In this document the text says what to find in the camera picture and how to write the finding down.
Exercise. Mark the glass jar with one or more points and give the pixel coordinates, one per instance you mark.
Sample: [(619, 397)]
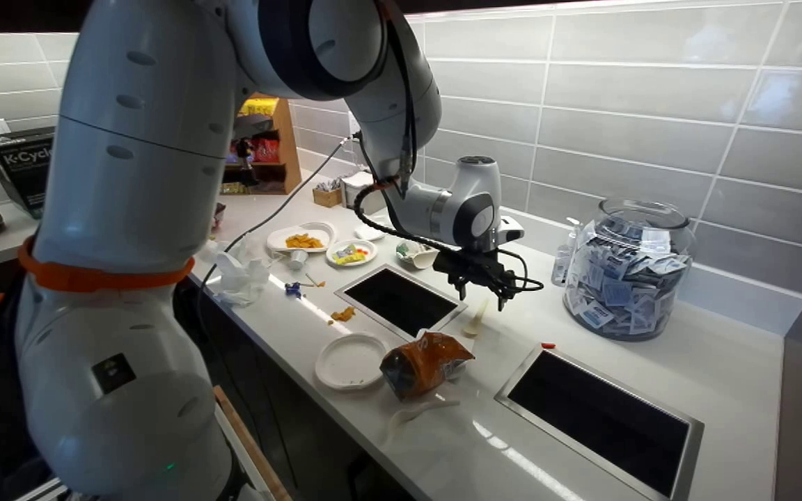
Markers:
[(627, 271)]

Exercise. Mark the heap of blue white packets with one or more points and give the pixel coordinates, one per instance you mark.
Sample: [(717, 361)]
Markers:
[(620, 285)]

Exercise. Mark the orange piece of crisps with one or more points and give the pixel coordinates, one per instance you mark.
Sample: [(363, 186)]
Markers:
[(343, 314)]

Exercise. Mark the orange crisps bag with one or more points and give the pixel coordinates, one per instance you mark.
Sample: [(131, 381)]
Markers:
[(423, 365)]

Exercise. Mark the large steel-framed disposal chute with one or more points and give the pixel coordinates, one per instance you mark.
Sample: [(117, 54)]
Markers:
[(603, 421)]

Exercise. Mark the crumpled white tissue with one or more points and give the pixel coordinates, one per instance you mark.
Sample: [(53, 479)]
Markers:
[(241, 275)]

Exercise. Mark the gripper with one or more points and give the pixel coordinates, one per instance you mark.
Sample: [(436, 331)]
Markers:
[(469, 261)]

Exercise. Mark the white round plastic lid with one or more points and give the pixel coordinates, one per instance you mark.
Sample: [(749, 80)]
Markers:
[(351, 362)]

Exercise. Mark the white oval plate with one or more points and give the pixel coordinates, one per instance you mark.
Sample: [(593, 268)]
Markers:
[(317, 231)]

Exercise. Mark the wooden snack shelf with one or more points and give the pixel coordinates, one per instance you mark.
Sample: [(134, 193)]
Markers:
[(282, 149)]

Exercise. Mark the small blue plastic piece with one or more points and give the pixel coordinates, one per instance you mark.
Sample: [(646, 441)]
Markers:
[(293, 289)]

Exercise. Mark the small steel-framed disposal chute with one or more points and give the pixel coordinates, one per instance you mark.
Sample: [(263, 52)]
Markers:
[(401, 301)]

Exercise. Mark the small white cup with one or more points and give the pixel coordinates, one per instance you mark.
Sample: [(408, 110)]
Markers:
[(297, 259)]

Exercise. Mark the black cardboard box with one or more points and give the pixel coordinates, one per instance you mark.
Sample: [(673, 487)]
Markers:
[(25, 170)]

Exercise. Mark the small clear bottle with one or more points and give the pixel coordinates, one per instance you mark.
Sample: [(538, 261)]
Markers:
[(564, 259)]

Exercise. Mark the white container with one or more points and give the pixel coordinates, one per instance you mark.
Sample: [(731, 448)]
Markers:
[(357, 188)]

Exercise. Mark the small orange stick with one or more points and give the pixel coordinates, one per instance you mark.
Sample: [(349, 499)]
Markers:
[(314, 282)]

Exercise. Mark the white bowl with wrappers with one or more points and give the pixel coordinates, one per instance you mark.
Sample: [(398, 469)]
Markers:
[(416, 255)]

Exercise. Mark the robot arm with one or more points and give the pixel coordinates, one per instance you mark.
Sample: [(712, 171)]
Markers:
[(136, 209)]

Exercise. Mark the small plate with sweets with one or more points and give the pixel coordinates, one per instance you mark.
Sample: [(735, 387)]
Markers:
[(351, 254)]

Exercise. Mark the heap of orange crisps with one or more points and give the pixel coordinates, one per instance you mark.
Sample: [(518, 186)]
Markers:
[(303, 241)]

